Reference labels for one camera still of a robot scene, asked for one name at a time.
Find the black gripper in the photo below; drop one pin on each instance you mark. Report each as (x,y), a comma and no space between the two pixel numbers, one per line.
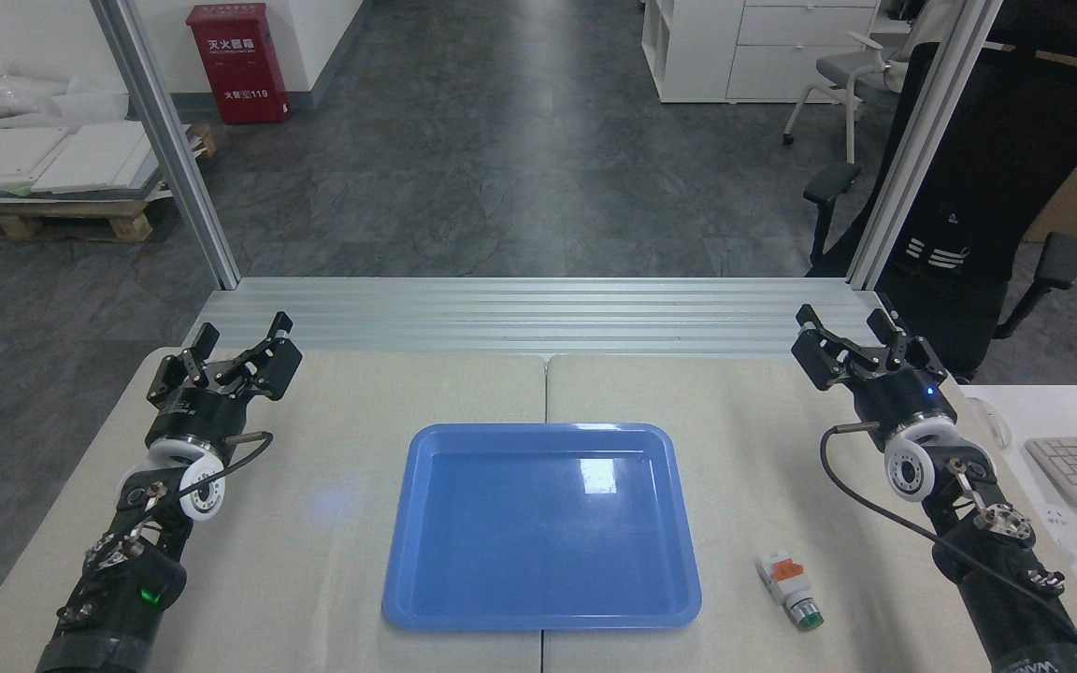
(202,411)
(903,400)

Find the grey white office chair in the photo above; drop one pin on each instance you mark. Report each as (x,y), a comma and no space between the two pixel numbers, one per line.
(852,70)

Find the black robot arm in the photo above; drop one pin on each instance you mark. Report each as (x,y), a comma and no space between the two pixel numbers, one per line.
(997,551)
(122,579)

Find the wooden pallet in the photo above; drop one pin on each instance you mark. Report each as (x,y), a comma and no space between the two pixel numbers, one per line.
(62,217)

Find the white side desk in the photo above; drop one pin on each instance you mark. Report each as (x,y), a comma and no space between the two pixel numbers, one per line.
(1043,411)

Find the blue plastic tray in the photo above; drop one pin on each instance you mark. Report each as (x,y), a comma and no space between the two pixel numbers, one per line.
(538,561)

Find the stacked white boards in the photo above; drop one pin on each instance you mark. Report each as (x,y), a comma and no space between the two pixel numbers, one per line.
(52,159)

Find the white drawer cabinet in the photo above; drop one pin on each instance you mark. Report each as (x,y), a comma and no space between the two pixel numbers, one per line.
(744,47)

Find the red fire extinguisher box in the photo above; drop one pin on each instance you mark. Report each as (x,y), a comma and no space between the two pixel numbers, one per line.
(239,65)

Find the black mesh office chair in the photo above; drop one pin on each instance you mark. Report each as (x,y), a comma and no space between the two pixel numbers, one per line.
(1006,168)

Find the white orange green switch part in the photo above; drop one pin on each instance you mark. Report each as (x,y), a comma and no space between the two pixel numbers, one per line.
(786,584)

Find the silver aluminium rail frame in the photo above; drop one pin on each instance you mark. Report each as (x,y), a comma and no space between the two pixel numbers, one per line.
(538,318)

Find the silver aluminium post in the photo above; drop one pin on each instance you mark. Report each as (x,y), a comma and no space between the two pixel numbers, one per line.
(174,159)
(922,140)

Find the white computer mouse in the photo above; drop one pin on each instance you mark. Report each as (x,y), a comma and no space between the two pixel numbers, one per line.
(993,422)

